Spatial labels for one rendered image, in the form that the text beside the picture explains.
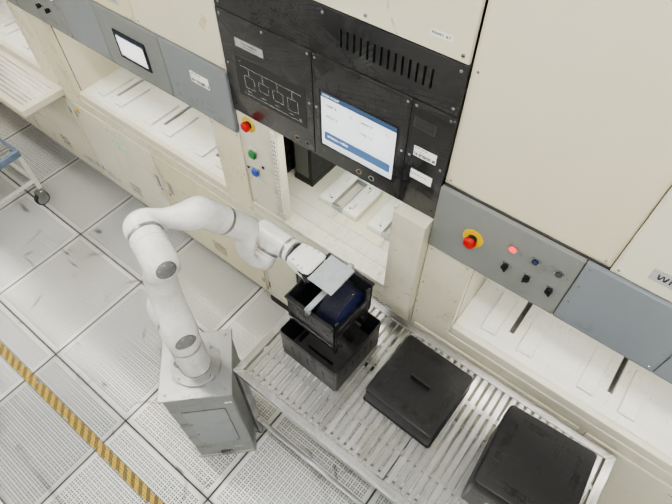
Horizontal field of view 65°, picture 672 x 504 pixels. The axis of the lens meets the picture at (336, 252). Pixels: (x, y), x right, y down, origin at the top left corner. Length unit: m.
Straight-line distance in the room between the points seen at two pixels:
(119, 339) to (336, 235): 1.50
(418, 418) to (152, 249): 1.07
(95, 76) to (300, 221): 1.58
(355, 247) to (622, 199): 1.21
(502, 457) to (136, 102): 2.49
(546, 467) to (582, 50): 1.20
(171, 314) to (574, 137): 1.23
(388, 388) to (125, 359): 1.68
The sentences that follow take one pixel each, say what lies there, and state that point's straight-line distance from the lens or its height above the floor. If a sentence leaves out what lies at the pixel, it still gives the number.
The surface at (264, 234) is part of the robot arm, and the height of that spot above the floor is 1.29.
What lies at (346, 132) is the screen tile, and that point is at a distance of 1.70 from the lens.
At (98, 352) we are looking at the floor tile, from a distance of 3.25.
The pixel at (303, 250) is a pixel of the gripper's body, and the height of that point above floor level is 1.28.
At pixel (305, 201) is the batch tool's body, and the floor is 0.87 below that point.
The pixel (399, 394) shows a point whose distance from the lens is 1.97.
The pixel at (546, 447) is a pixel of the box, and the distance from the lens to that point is 1.86.
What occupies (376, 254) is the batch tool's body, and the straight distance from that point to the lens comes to 2.25.
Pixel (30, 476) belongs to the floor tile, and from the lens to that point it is 3.13.
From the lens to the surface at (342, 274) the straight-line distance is 1.69.
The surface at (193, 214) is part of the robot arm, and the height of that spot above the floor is 1.58.
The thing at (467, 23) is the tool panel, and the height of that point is 2.05.
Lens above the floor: 2.69
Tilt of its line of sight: 54 degrees down
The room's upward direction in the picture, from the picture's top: straight up
